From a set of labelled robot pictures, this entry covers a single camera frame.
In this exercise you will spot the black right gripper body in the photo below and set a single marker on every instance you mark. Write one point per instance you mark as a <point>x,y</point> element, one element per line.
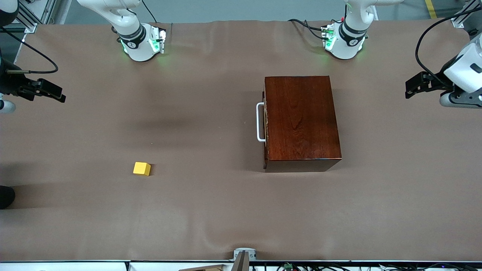
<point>8,85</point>

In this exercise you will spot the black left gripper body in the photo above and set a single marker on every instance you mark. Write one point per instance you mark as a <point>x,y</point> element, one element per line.
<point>437,84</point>

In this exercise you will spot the yellow wooden block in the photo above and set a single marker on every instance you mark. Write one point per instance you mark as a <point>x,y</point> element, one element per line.
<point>141,168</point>

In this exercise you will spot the light wood drawer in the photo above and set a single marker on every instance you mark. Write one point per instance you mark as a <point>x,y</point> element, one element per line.
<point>264,165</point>

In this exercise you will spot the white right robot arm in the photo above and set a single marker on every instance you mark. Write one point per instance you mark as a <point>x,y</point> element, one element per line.
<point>137,49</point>

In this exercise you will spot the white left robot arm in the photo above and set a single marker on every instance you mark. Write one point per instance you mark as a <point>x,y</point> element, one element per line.
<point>348,45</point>

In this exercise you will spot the black round foot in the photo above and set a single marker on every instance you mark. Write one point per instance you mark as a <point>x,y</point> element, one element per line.
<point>473,32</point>

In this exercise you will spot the black rounded object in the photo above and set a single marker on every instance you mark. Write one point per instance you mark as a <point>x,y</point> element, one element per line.
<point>5,197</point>

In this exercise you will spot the dark brown wooden cabinet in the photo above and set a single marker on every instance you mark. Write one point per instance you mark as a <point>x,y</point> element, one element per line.
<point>301,120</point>

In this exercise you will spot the brown table cover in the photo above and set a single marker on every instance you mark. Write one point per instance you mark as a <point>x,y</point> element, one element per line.
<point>150,226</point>

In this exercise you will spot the green terminal connector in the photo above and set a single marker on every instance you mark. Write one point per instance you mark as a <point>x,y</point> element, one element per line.
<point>289,266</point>

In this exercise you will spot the brown cardboard piece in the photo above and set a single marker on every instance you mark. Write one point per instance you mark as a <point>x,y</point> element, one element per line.
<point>207,268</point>

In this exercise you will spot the aluminium extrusion frame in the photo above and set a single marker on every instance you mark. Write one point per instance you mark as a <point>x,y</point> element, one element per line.
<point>34,20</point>
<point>461,19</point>

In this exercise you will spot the white table edge rail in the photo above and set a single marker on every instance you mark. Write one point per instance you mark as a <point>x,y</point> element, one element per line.
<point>75,266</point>

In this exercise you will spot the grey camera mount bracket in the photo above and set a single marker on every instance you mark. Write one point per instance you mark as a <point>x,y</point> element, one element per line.
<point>244,251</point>

